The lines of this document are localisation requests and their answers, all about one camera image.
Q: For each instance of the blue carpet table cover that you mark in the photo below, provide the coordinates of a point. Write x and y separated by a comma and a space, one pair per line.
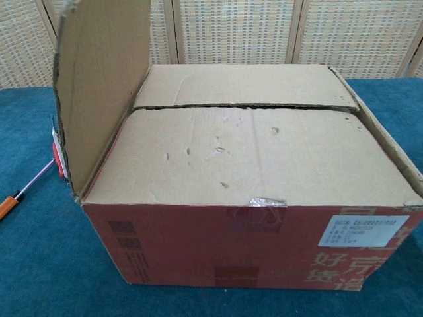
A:
49, 264

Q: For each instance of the woven wooden folding screen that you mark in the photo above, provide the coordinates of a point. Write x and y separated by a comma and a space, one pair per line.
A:
231, 33

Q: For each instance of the red cardboard box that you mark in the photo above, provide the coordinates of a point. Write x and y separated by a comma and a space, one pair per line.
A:
231, 148

